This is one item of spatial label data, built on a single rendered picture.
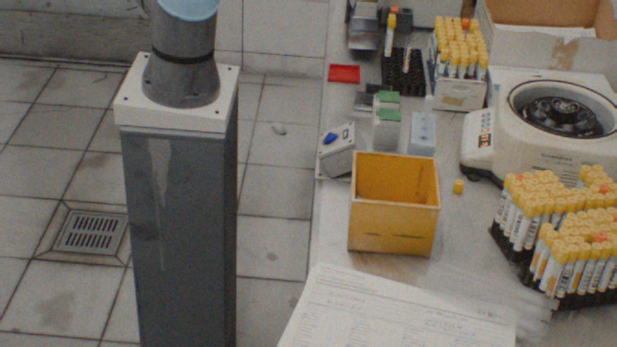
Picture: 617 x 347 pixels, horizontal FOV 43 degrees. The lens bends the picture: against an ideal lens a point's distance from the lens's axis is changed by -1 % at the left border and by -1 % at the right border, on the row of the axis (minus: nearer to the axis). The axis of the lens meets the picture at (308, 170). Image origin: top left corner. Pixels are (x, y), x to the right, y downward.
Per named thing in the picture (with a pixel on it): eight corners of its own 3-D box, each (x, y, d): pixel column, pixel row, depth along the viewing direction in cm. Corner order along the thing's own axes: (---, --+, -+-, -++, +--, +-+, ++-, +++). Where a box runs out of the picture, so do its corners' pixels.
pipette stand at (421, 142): (397, 157, 144) (404, 110, 138) (435, 162, 143) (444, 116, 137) (394, 189, 135) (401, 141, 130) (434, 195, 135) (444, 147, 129)
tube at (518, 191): (503, 248, 124) (517, 194, 118) (498, 241, 125) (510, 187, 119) (512, 246, 124) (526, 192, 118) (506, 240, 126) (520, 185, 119)
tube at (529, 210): (510, 253, 123) (525, 198, 117) (520, 255, 123) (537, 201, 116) (509, 260, 122) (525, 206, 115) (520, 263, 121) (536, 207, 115)
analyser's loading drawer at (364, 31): (349, 9, 191) (351, -11, 188) (376, 12, 191) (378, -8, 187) (348, 48, 174) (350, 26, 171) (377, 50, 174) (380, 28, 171)
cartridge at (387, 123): (371, 137, 149) (375, 106, 145) (396, 139, 148) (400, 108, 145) (371, 149, 145) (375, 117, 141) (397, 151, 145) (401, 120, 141)
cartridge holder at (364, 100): (354, 96, 161) (356, 81, 159) (398, 101, 160) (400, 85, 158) (353, 110, 156) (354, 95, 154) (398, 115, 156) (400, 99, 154)
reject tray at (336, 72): (328, 66, 171) (329, 62, 170) (359, 69, 171) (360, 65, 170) (327, 81, 165) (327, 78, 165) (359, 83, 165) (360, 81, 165)
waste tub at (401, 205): (347, 198, 133) (353, 150, 127) (427, 206, 132) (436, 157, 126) (345, 251, 122) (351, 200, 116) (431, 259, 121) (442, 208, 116)
